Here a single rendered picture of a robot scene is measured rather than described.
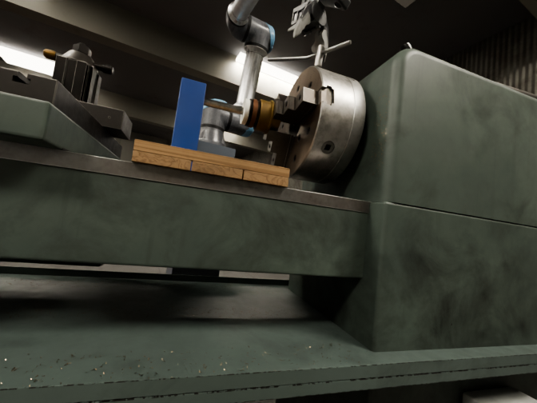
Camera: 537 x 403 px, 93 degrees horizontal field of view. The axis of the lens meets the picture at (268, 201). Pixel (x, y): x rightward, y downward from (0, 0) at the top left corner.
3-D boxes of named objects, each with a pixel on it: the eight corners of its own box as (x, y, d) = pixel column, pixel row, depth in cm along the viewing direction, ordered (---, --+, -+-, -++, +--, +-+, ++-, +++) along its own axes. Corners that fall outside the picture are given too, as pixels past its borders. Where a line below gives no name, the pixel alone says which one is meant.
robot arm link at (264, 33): (220, 131, 132) (242, 19, 124) (247, 138, 138) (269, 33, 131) (226, 131, 121) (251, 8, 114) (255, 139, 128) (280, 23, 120)
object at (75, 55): (101, 80, 70) (103, 69, 71) (91, 64, 63) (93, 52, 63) (67, 71, 68) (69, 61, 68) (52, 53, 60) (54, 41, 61)
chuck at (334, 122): (293, 182, 93) (307, 96, 92) (343, 181, 63) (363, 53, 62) (270, 178, 90) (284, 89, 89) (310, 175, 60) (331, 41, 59)
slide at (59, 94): (120, 160, 81) (122, 145, 81) (53, 107, 40) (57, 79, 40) (51, 148, 75) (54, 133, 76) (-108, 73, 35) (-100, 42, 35)
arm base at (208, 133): (190, 148, 125) (192, 128, 126) (220, 154, 132) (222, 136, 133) (196, 141, 112) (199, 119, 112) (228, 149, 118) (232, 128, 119)
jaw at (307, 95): (309, 113, 73) (332, 89, 62) (308, 129, 72) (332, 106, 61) (273, 104, 70) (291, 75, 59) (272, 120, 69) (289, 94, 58)
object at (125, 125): (129, 140, 73) (133, 123, 73) (121, 129, 63) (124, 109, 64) (42, 124, 67) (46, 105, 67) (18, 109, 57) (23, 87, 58)
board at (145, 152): (248, 197, 88) (249, 185, 88) (288, 187, 54) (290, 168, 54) (154, 182, 79) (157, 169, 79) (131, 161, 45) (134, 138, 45)
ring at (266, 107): (274, 110, 78) (245, 103, 75) (286, 97, 69) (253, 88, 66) (271, 140, 77) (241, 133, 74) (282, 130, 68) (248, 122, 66)
